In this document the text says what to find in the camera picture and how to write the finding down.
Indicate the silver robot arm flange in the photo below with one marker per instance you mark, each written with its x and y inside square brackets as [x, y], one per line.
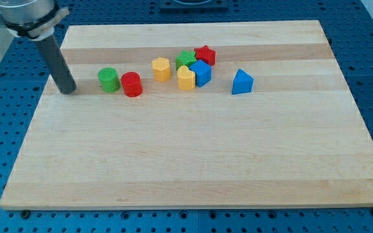
[33, 19]

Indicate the green star block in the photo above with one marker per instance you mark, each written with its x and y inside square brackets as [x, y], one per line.
[185, 58]

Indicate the red star block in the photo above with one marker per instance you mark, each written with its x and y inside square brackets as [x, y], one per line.
[206, 54]

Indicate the yellow heart block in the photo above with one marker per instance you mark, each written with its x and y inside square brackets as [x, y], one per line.
[186, 79]

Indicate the blue cube block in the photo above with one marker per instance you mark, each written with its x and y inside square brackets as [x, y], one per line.
[203, 72]

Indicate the yellow hexagon block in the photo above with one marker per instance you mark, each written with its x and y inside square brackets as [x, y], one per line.
[161, 69]

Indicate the wooden board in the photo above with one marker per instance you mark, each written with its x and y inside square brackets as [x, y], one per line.
[297, 140]

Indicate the red cylinder block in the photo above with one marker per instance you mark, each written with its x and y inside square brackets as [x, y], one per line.
[131, 83]

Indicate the blue triangle block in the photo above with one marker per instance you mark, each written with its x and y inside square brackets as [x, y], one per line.
[242, 83]

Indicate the green cylinder block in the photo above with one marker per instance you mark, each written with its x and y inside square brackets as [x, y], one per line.
[109, 80]

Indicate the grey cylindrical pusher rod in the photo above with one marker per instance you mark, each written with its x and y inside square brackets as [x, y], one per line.
[55, 62]

